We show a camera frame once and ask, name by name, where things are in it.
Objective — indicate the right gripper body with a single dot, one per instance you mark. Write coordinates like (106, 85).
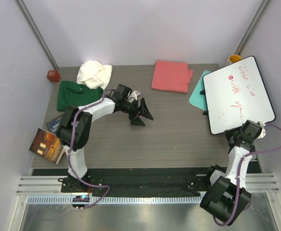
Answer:
(235, 132)

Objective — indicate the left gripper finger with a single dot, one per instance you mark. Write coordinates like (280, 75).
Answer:
(144, 111)
(136, 121)

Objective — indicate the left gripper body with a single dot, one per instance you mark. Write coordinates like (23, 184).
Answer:
(131, 109)

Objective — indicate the white whiteboard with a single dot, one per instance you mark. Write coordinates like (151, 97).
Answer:
(236, 93)

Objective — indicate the white t shirt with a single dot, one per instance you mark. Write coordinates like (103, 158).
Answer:
(94, 75)

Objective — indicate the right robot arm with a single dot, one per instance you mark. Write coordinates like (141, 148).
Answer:
(226, 197)

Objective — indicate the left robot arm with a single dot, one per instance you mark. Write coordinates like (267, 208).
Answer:
(74, 128)

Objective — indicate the folded pink t shirt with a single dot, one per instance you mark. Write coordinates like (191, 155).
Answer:
(171, 76)

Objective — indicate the teal board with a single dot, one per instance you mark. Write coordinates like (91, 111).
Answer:
(197, 99)

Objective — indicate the green t shirt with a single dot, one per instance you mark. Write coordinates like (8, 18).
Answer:
(71, 93)

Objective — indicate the yellow white mug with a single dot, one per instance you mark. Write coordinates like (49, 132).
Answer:
(233, 58)

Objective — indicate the blue book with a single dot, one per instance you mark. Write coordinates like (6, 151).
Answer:
(53, 124)

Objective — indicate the red cube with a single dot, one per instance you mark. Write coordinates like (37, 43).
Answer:
(53, 76)

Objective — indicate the brown orange book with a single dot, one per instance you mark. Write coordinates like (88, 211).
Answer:
(48, 146)

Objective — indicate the aluminium rail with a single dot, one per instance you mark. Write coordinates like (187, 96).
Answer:
(40, 185)

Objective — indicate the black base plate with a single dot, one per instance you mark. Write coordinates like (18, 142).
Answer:
(135, 182)

